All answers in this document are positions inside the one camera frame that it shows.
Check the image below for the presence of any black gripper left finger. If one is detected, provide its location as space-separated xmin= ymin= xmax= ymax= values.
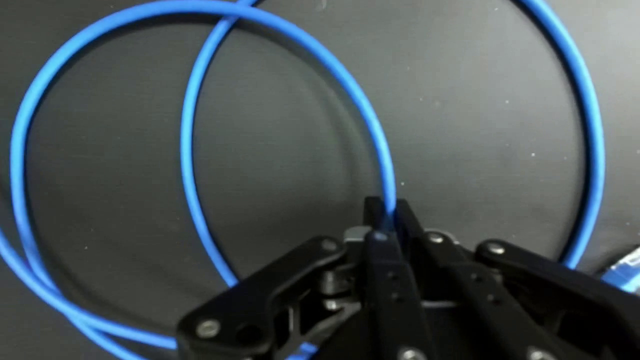
xmin=176 ymin=197 xmax=427 ymax=360

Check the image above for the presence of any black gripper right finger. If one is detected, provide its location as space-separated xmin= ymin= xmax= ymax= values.
xmin=393 ymin=200 xmax=640 ymax=360

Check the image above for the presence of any blue ethernet cable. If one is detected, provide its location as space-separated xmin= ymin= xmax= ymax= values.
xmin=0 ymin=0 xmax=640 ymax=360

